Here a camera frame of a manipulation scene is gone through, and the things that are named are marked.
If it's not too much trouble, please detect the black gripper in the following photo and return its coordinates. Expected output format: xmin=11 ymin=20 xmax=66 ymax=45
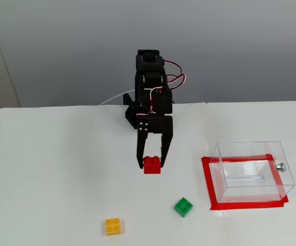
xmin=136 ymin=88 xmax=174 ymax=170

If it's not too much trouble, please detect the red lego brick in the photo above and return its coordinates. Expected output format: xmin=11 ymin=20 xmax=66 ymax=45
xmin=143 ymin=155 xmax=162 ymax=175

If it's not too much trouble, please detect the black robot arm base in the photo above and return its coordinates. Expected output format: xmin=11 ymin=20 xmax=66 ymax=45
xmin=123 ymin=92 xmax=139 ymax=130

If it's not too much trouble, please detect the green lego brick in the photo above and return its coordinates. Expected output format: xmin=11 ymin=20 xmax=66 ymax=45
xmin=173 ymin=196 xmax=194 ymax=218

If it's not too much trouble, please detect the yellow lego brick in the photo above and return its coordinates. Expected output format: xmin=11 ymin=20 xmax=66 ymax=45
xmin=105 ymin=217 xmax=125 ymax=237

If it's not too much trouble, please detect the silver metal box lock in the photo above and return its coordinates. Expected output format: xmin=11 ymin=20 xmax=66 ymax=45
xmin=273 ymin=160 xmax=286 ymax=173

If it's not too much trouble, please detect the transparent plastic box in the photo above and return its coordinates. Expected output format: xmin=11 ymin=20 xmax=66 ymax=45
xmin=210 ymin=140 xmax=296 ymax=204

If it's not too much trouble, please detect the red white black gripper wire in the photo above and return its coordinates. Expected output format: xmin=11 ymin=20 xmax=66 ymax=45
xmin=136 ymin=87 xmax=164 ymax=117

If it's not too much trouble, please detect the red tape frame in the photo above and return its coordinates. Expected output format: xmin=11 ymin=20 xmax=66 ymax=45
xmin=201 ymin=153 xmax=289 ymax=211

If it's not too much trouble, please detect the white cable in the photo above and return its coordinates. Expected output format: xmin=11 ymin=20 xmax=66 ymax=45
xmin=98 ymin=90 xmax=135 ymax=106

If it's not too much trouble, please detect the red white black arm wire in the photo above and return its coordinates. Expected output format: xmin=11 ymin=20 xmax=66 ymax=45
xmin=164 ymin=60 xmax=187 ymax=91

